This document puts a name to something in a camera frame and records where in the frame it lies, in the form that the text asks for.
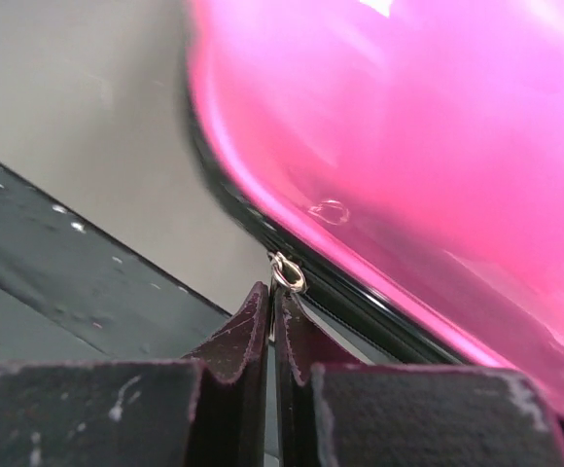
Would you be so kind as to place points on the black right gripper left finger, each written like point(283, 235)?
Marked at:
point(204, 409)

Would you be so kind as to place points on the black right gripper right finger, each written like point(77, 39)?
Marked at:
point(335, 410)

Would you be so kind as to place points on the pink hard-shell suitcase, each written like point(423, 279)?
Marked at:
point(417, 145)

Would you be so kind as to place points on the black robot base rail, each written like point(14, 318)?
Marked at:
point(69, 291)

